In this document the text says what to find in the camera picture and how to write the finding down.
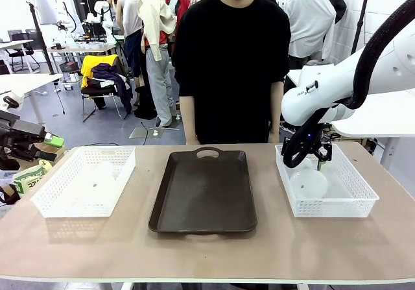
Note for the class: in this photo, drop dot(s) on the mannequin with red jacket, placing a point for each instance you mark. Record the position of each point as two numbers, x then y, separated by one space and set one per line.
183 3

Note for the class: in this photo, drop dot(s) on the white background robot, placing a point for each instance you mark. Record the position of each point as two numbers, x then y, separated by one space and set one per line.
97 17

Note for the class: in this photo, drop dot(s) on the green and white carton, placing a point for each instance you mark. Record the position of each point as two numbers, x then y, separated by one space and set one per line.
29 181

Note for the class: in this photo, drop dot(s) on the dark brown plastic tray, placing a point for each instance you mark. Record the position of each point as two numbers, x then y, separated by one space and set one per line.
202 192

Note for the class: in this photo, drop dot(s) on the white board panel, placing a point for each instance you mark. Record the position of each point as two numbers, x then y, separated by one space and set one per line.
43 7

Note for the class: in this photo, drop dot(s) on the black office chair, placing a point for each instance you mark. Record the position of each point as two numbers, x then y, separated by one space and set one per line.
19 53

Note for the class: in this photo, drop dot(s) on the mannequin with white shirt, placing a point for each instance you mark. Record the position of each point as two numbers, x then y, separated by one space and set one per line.
311 20

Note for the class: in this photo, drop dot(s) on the yellow cloth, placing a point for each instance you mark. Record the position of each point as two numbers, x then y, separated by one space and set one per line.
89 67

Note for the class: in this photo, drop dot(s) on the person in black shirt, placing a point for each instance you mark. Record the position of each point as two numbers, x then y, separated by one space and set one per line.
231 76

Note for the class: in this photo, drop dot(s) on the black metal frame chair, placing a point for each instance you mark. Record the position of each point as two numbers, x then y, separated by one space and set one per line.
97 92

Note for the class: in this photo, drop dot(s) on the grey mannequin base plate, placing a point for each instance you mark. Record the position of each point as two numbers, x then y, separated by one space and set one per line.
155 132

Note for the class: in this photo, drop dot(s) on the white perforated plastic basket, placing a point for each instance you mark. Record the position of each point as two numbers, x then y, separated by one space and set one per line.
356 189
65 202

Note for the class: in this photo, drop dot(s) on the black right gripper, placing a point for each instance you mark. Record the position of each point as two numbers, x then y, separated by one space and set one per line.
311 137

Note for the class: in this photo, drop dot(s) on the brown cardboard box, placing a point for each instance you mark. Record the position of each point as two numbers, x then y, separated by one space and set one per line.
52 150

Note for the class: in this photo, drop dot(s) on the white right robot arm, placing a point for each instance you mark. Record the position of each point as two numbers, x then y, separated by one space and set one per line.
324 89

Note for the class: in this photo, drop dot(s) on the mannequin with white tank top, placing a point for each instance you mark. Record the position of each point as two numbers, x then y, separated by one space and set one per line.
131 20

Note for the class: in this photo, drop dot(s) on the person's right forearm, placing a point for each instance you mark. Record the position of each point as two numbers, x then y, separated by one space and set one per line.
188 118

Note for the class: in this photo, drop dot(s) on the mannequin with cream jacket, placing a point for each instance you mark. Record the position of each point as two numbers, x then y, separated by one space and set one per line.
157 43

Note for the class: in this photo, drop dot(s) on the person's right hand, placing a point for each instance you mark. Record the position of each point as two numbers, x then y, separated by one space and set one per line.
192 139

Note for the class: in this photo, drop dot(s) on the black tripod stand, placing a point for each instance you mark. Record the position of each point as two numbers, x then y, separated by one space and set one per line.
40 37
360 20

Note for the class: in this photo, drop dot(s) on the person's left forearm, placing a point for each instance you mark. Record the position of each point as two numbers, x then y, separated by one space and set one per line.
276 108

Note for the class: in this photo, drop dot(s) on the dark purple garment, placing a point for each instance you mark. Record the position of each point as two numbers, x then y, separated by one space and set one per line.
118 85

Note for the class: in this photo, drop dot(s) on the wooden background work table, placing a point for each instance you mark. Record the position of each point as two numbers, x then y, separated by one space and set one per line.
81 48

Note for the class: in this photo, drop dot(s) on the person's left hand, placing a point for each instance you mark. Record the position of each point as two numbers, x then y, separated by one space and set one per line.
274 137

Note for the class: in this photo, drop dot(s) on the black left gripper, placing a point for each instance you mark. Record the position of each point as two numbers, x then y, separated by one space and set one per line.
19 134

